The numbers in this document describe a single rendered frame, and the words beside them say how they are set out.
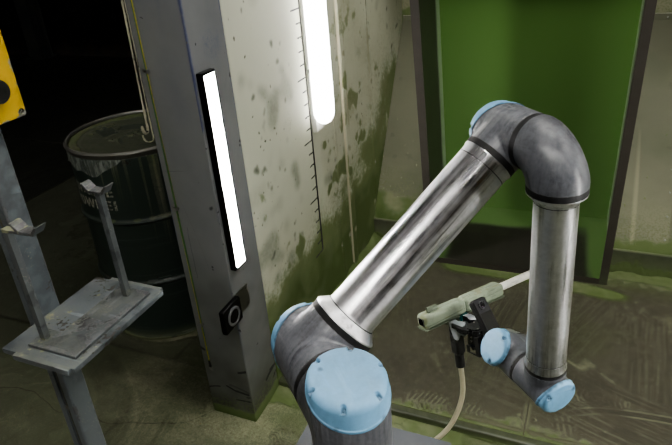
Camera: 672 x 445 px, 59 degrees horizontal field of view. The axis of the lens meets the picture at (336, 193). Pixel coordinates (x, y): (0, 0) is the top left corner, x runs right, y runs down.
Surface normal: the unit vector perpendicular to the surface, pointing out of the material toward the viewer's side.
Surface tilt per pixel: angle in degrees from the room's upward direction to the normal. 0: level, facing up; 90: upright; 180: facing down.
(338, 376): 5
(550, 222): 92
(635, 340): 0
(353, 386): 5
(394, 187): 57
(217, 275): 90
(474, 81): 102
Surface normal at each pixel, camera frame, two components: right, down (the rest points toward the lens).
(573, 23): -0.33, 0.60
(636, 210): -0.36, -0.14
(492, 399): -0.07, -0.90
